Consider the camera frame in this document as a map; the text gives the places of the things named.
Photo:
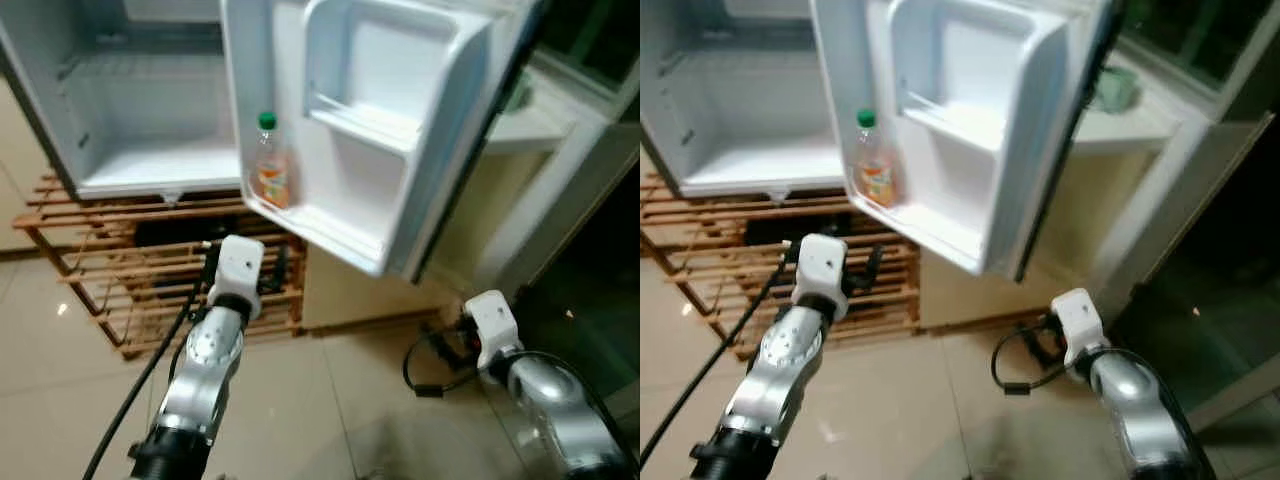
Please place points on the silver mini fridge door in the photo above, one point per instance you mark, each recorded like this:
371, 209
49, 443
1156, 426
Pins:
985, 150
400, 150

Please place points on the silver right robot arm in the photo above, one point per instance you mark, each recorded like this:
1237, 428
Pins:
1140, 410
550, 410

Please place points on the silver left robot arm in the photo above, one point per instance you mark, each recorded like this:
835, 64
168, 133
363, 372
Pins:
205, 370
775, 370

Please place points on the silver mini fridge body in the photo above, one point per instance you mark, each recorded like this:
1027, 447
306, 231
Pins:
750, 110
150, 110

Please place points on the orange drink bottle green cap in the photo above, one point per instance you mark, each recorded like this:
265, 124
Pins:
272, 175
874, 175

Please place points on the aluminium glass sliding door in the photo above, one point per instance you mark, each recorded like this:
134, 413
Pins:
590, 250
1200, 260

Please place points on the wooden slat rack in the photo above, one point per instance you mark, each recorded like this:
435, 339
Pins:
700, 280
90, 280

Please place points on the white window ledge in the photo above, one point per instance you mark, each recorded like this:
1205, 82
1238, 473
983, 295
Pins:
1140, 128
545, 125

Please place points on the green cup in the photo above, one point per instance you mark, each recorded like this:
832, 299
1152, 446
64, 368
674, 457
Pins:
1117, 90
517, 92

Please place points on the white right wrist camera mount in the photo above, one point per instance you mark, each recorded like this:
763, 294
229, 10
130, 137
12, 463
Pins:
1078, 322
492, 325

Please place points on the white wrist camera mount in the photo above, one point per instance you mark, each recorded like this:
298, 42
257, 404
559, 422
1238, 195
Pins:
492, 325
820, 265
238, 265
1078, 322

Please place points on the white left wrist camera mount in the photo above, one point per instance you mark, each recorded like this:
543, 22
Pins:
238, 265
820, 265

